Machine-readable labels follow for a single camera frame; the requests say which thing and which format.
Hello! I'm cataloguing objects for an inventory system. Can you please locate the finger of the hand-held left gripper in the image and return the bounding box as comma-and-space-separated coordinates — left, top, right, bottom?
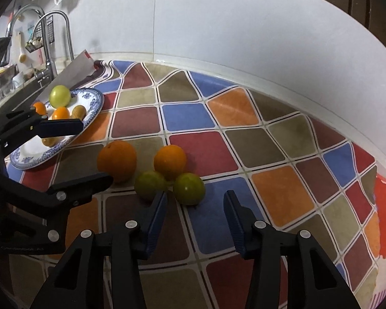
0, 171, 114, 210
0, 108, 84, 151

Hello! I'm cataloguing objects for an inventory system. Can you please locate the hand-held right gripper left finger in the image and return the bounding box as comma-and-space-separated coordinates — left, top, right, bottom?
29, 191, 169, 309

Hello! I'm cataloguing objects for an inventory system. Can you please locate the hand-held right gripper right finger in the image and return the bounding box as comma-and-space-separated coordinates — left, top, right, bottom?
223, 190, 357, 309

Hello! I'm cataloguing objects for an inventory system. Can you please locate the orange tangerine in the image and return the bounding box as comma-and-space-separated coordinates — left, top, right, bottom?
51, 106, 71, 120
97, 140, 137, 183
153, 145, 187, 181
30, 102, 48, 116

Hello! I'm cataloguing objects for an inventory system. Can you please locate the green apple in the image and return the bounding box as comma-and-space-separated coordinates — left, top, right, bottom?
49, 84, 71, 108
134, 170, 168, 202

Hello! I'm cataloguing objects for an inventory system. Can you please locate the blue-rimmed white plate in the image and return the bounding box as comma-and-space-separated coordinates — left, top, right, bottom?
9, 88, 104, 170

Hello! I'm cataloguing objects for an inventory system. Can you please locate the green tangerine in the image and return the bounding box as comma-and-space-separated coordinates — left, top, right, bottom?
173, 173, 206, 207

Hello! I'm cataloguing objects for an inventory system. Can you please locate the steel kitchen sink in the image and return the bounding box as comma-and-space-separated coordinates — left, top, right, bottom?
0, 80, 52, 116

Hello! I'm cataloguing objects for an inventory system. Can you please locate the thick chrome faucet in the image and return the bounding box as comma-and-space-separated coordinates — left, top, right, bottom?
6, 4, 58, 86

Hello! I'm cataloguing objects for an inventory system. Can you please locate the yellow dish brush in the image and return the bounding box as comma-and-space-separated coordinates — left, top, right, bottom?
17, 32, 28, 62

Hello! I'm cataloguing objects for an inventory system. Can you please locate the thin gooseneck faucet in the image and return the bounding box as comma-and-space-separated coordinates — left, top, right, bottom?
32, 10, 75, 62

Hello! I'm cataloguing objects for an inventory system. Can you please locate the colourful diamond-pattern table mat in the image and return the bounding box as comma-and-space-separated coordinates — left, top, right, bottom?
6, 50, 386, 309

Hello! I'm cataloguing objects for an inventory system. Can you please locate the black wire basket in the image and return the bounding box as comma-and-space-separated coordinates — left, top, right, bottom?
25, 14, 55, 53

